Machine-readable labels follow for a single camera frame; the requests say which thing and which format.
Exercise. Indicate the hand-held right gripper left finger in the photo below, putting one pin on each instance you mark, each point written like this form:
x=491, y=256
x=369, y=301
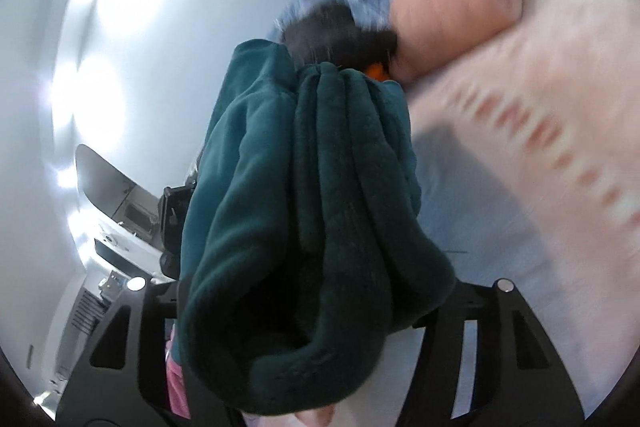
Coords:
x=147, y=332

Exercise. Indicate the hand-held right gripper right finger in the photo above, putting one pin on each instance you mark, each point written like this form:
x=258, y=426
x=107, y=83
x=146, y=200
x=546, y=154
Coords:
x=500, y=332

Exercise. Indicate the dark green fleece garment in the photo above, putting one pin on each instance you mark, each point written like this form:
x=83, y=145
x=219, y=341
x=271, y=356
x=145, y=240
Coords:
x=310, y=217

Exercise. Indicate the bright pink cloth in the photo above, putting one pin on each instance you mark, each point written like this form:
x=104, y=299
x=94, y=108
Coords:
x=177, y=377

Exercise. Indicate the white cabinet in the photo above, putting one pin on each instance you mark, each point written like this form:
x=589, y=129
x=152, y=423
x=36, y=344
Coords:
x=117, y=217

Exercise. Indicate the pink printed blanket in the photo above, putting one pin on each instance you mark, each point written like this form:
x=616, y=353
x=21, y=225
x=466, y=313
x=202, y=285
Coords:
x=540, y=117

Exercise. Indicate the black jacket with orange lining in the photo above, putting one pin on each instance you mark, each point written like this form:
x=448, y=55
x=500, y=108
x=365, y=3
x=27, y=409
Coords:
x=335, y=34

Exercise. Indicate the peach rolled blanket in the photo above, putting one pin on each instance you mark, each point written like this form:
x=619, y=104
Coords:
x=450, y=7

